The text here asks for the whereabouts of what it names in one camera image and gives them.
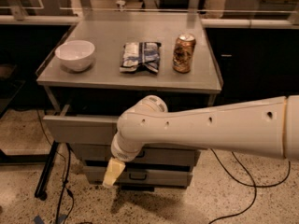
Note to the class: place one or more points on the black stand leg with wheel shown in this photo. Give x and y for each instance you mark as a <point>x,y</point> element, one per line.
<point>41,187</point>

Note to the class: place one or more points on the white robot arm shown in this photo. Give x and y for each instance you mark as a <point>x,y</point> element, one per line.
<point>268,128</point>

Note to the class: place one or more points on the blue white snack bag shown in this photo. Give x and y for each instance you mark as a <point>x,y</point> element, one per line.
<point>139,56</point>

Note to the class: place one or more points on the grey drawer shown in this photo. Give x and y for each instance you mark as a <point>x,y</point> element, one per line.
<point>162,177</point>
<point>82,129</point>
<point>168,156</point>

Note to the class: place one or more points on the white ceramic bowl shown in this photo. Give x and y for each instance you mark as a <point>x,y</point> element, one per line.
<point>76,55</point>

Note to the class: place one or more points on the white horizontal rail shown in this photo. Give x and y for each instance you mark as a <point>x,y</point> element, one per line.
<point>162,19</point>

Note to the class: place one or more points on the grey middle drawer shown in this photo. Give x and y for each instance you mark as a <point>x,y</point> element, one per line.
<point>168,156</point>

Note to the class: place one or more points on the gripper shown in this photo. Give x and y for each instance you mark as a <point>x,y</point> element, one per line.
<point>125,154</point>

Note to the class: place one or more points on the grey metal drawer cabinet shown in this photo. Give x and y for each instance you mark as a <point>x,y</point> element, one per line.
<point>110,61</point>

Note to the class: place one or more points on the orange soda can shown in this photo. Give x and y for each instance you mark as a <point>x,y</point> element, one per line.
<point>183,52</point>

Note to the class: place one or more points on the grey top drawer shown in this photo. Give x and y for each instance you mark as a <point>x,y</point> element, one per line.
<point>82,129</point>

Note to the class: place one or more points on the grey bottom drawer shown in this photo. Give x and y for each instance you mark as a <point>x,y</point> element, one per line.
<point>162,177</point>

